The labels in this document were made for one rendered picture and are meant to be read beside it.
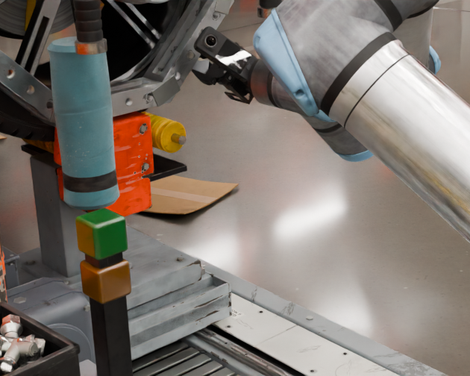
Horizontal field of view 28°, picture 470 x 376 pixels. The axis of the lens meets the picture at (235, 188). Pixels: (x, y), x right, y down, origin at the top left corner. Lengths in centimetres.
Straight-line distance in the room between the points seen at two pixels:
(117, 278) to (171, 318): 87
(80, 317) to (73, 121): 29
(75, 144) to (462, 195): 67
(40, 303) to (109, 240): 43
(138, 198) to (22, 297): 36
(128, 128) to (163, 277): 35
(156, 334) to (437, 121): 97
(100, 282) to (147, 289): 86
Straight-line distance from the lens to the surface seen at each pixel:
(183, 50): 168
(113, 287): 98
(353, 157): 164
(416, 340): 206
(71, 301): 138
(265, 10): 150
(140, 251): 195
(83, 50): 130
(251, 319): 197
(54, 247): 185
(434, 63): 164
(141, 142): 165
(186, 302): 186
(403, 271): 236
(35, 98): 153
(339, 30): 103
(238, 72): 164
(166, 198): 282
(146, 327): 182
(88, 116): 143
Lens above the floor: 102
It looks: 20 degrees down
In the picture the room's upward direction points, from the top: 2 degrees counter-clockwise
